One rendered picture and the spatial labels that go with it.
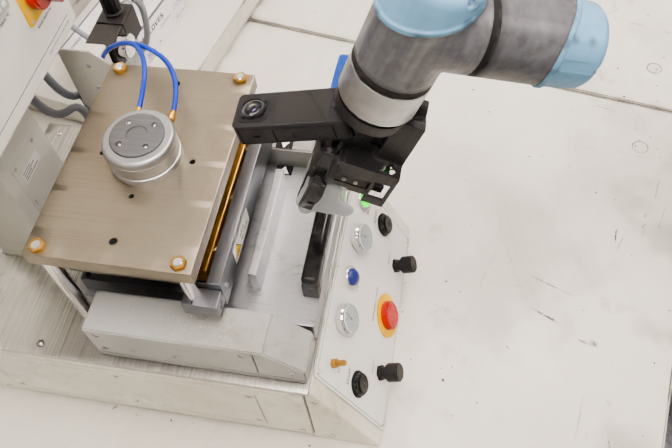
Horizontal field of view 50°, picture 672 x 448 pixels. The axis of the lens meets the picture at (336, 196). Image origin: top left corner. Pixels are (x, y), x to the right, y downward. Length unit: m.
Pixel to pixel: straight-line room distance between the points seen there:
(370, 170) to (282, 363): 0.24
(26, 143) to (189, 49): 0.56
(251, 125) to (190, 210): 0.13
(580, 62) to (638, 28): 0.90
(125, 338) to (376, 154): 0.35
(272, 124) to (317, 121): 0.04
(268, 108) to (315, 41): 0.75
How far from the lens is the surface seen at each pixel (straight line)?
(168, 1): 1.40
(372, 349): 0.98
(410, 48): 0.55
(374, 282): 1.00
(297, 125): 0.66
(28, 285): 1.00
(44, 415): 1.12
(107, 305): 0.86
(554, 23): 0.60
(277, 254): 0.87
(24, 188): 0.91
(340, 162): 0.68
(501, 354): 1.06
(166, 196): 0.77
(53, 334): 0.95
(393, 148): 0.68
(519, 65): 0.59
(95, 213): 0.79
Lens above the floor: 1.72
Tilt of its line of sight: 55 degrees down
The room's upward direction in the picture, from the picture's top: 6 degrees counter-clockwise
